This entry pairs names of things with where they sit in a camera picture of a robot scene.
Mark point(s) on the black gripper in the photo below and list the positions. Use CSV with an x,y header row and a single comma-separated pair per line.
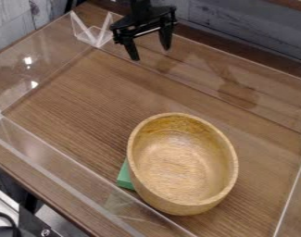
x,y
145,19

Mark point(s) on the brown wooden oval bowl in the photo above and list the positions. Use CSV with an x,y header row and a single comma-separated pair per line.
x,y
182,162

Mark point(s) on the green block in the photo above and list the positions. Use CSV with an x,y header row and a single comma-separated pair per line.
x,y
123,178

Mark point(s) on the clear acrylic corner bracket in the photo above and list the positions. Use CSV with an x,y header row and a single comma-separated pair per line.
x,y
95,36

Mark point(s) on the black metal bracket with bolt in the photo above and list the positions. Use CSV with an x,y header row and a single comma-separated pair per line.
x,y
32,227

